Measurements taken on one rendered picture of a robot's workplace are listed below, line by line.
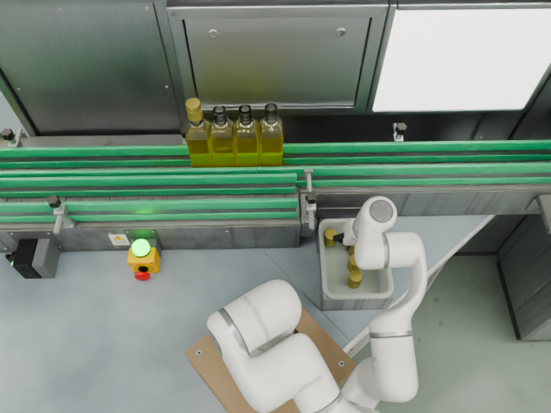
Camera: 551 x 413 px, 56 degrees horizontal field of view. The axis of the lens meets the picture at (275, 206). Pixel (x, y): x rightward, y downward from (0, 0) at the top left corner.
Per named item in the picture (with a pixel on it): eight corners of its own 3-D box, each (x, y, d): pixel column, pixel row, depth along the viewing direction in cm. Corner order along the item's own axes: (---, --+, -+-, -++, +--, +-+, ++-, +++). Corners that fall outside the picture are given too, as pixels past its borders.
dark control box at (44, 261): (61, 252, 141) (50, 238, 133) (55, 279, 136) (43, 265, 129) (31, 252, 140) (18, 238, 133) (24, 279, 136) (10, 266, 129)
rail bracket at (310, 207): (312, 187, 136) (315, 157, 125) (316, 242, 127) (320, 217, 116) (301, 187, 136) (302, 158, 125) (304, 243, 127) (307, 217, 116)
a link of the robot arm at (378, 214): (407, 264, 103) (359, 266, 102) (394, 273, 113) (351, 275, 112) (396, 192, 107) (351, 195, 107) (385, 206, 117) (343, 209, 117)
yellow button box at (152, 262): (161, 251, 141) (157, 238, 135) (159, 275, 137) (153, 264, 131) (136, 251, 141) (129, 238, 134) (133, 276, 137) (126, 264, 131)
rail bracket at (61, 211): (80, 223, 131) (62, 194, 120) (75, 248, 127) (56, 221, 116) (65, 223, 131) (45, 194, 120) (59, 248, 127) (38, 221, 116)
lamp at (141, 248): (152, 242, 134) (149, 236, 131) (149, 257, 131) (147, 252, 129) (134, 242, 134) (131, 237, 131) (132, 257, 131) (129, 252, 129)
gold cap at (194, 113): (184, 118, 118) (181, 104, 114) (193, 108, 119) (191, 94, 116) (197, 124, 117) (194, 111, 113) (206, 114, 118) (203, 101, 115)
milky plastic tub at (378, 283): (378, 233, 143) (383, 217, 136) (389, 310, 131) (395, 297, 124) (316, 233, 143) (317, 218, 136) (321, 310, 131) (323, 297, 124)
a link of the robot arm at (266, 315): (307, 333, 104) (311, 305, 90) (251, 369, 100) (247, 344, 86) (280, 296, 108) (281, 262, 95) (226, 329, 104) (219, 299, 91)
